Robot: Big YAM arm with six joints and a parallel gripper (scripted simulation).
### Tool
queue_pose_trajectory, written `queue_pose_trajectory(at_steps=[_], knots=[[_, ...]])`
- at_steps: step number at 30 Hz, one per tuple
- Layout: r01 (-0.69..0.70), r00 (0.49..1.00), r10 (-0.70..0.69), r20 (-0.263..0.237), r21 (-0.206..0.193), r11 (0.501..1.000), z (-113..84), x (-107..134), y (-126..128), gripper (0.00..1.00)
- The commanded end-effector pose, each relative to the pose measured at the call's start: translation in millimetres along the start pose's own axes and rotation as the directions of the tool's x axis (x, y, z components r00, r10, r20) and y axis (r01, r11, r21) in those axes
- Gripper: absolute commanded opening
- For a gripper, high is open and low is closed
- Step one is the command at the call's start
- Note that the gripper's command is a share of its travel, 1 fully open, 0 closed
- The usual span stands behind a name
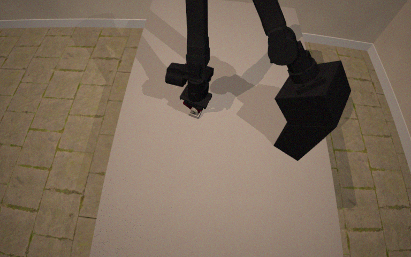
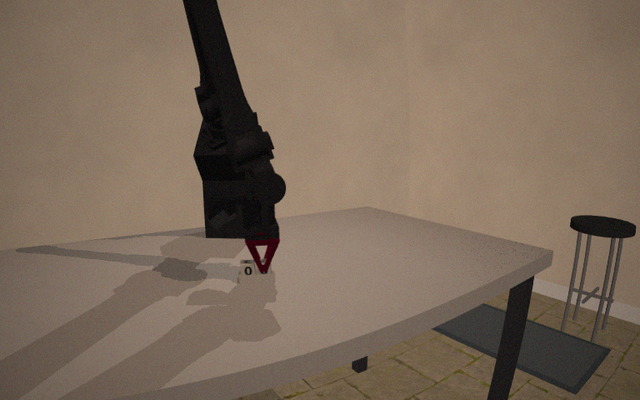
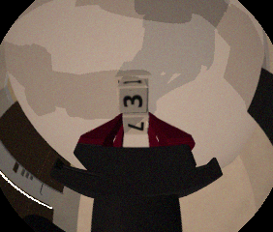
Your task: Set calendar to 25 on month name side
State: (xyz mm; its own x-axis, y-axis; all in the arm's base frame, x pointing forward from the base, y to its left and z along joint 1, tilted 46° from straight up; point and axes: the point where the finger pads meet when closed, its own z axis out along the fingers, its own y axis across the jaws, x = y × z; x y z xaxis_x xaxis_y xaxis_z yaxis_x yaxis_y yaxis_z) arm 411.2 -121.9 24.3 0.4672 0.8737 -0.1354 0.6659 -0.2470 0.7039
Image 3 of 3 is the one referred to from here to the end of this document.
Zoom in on grey numbered cube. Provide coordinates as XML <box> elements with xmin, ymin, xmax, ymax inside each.
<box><xmin>122</xmin><ymin>111</ymin><xmax>149</xmax><ymax>134</ymax></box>

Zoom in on white calendar cube with number 3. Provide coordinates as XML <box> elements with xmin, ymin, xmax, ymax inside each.
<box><xmin>116</xmin><ymin>78</ymin><xmax>148</xmax><ymax>113</ymax></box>

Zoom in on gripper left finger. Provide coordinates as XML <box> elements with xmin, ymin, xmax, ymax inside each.
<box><xmin>78</xmin><ymin>113</ymin><xmax>124</xmax><ymax>147</ymax></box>

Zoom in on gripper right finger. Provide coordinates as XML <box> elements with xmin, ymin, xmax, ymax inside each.
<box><xmin>148</xmin><ymin>112</ymin><xmax>196</xmax><ymax>151</ymax></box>

